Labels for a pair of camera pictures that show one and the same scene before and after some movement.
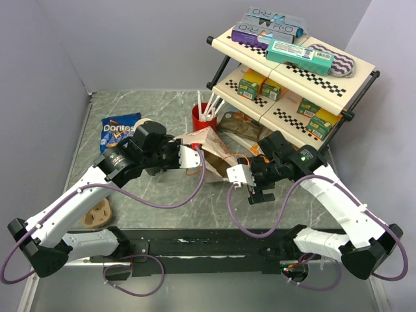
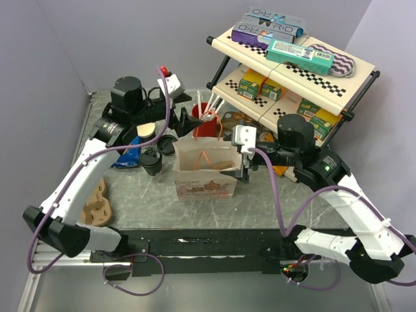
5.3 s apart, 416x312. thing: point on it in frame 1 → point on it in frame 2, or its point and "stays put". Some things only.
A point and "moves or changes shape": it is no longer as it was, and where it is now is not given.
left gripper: x=179 y=149 → x=186 y=123
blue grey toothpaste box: x=275 y=18 stays put
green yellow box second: x=273 y=90 stays put
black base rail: x=198 y=251 stays put
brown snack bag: x=238 y=123 stays put
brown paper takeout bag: x=218 y=158 moves or changes shape
